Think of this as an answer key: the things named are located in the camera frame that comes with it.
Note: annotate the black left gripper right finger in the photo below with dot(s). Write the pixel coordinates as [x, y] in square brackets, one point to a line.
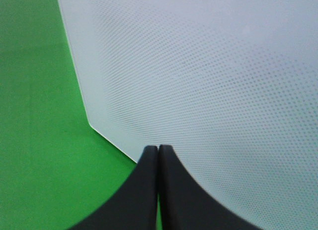
[185, 205]

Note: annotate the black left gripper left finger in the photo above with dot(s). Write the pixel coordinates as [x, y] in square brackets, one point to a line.
[134, 205]

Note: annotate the white microwave door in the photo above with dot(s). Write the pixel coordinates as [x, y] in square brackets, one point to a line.
[232, 85]

